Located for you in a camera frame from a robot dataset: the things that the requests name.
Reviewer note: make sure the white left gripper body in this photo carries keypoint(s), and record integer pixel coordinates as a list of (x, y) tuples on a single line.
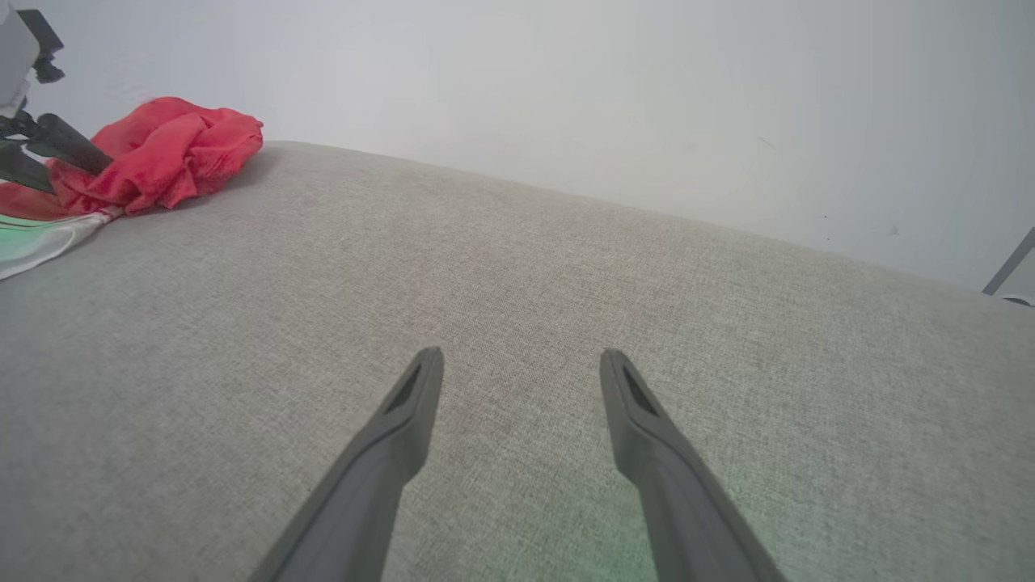
[(14, 65)]

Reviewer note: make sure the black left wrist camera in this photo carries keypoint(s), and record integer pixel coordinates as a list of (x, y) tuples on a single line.
[(44, 44)]

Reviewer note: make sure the grey metal post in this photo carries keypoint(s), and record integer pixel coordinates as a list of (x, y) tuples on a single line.
[(1011, 263)]

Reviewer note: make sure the grey fabric sofa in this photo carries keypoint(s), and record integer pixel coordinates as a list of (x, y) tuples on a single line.
[(517, 339)]

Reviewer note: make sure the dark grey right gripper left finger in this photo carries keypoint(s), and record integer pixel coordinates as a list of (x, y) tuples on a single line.
[(380, 477)]

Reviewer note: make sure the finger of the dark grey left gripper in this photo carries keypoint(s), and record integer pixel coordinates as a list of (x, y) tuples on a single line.
[(73, 144), (23, 166)]

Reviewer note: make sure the red basketball jersey number 23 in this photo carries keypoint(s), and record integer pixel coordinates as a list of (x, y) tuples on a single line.
[(166, 153)]

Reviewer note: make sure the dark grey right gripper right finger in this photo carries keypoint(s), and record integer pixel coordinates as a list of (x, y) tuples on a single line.
[(679, 501)]

